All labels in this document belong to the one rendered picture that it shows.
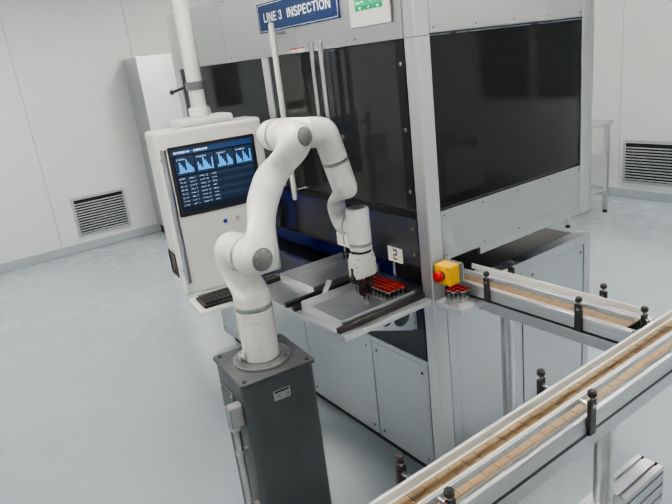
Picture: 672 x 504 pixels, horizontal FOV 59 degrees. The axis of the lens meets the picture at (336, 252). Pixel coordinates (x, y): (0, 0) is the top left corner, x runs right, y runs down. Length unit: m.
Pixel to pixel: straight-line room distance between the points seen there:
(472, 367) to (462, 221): 0.62
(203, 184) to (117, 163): 4.65
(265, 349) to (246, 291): 0.20
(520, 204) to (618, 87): 4.53
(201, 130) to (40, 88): 4.56
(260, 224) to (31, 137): 5.50
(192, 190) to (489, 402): 1.58
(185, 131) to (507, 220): 1.40
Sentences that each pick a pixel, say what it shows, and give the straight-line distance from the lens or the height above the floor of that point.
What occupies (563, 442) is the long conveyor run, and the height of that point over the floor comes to 0.91.
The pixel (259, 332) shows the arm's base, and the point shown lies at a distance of 1.90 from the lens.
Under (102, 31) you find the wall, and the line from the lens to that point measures 7.36.
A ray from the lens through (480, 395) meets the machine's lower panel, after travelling 2.62.
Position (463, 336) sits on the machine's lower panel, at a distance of 2.41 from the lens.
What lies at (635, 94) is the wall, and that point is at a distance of 6.86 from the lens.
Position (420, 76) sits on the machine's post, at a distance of 2.05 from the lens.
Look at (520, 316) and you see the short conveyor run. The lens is 2.12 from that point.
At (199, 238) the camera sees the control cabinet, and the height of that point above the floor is 1.06.
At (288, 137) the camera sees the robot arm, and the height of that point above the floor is 1.56.
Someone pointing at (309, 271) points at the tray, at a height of 0.88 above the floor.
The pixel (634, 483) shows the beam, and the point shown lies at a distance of 1.99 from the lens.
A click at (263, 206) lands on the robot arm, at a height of 1.36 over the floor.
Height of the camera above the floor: 1.77
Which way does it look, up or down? 18 degrees down
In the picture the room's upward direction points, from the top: 7 degrees counter-clockwise
